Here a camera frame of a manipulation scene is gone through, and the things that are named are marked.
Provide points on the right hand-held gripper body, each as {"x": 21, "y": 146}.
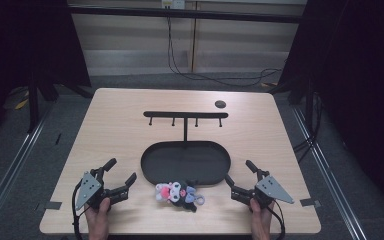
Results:
{"x": 273, "y": 190}

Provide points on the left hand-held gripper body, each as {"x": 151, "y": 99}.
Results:
{"x": 89, "y": 190}

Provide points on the black hook rack with tray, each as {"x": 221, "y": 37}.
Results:
{"x": 185, "y": 163}

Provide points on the person's left hand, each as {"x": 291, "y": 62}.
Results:
{"x": 97, "y": 221}

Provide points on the person's right hand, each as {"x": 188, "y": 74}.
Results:
{"x": 261, "y": 223}

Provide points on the grey tape strip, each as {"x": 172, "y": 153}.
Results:
{"x": 52, "y": 205}
{"x": 310, "y": 202}

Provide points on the black round table grommet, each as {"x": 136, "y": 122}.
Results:
{"x": 220, "y": 104}

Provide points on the black stand leg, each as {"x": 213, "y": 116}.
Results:
{"x": 32, "y": 106}

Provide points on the yellow tape piece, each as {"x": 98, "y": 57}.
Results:
{"x": 21, "y": 104}

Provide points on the black curtain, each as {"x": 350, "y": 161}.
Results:
{"x": 363, "y": 66}
{"x": 13, "y": 50}

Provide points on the black horizontal bar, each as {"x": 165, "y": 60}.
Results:
{"x": 213, "y": 15}

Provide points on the metal floor rail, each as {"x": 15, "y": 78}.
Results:
{"x": 13, "y": 166}
{"x": 326, "y": 173}

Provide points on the white wall socket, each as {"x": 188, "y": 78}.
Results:
{"x": 173, "y": 3}

